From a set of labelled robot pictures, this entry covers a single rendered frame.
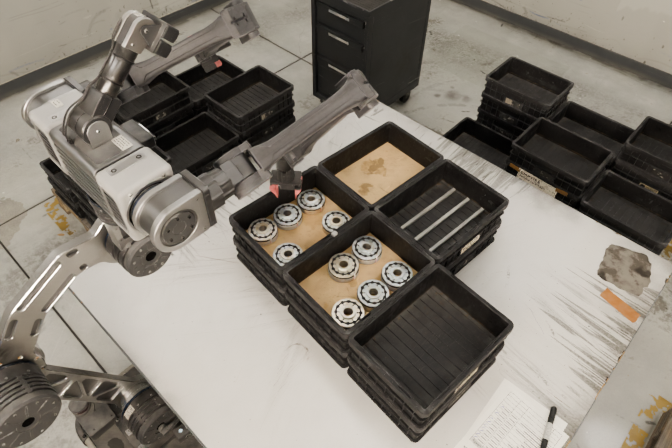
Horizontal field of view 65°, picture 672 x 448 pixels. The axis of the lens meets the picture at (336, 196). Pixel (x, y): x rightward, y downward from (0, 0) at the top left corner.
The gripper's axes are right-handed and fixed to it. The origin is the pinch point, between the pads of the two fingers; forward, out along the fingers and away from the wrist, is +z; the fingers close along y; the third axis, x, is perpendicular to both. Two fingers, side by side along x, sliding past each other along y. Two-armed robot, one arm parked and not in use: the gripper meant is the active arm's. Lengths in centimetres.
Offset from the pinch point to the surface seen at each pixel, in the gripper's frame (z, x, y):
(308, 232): 11.5, 7.0, -8.1
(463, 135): 69, -116, -90
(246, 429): 24, 72, 5
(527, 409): 22, 62, -78
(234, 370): 24, 54, 12
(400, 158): 12, -34, -42
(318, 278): 11.1, 26.3, -12.9
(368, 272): 10.9, 23.0, -29.5
